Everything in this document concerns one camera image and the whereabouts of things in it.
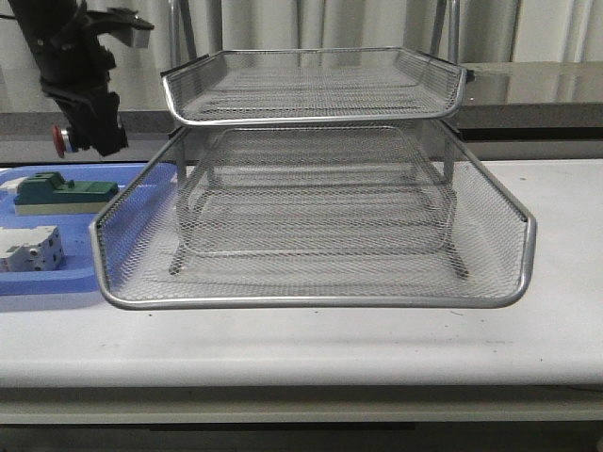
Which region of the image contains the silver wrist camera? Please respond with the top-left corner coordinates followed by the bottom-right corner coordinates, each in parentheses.
top-left (87, 8), bottom-right (155, 49)

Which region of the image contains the red emergency stop button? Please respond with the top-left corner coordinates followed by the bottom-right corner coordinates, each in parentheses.
top-left (52, 124), bottom-right (90, 158)

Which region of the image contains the blue plastic tray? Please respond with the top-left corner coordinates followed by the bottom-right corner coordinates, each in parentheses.
top-left (1, 163), bottom-right (176, 296)

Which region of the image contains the grey stone counter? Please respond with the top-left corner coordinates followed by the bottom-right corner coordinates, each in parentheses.
top-left (1, 62), bottom-right (602, 141)

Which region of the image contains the white circuit breaker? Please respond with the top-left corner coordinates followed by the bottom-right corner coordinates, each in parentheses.
top-left (1, 225), bottom-right (64, 273)

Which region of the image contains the small white plastic component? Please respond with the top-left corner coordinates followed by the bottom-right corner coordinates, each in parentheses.
top-left (0, 177), bottom-right (27, 198)

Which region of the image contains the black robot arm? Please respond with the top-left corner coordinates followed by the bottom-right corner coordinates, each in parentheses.
top-left (9, 1), bottom-right (128, 158)

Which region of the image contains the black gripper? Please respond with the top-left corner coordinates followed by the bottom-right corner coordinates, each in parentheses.
top-left (39, 41), bottom-right (128, 156)

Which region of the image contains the green terminal block component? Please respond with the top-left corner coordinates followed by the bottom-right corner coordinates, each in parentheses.
top-left (13, 171), bottom-right (119, 216)

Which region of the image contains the silver metal rack frame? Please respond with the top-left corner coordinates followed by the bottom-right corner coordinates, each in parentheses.
top-left (168, 0), bottom-right (461, 275)

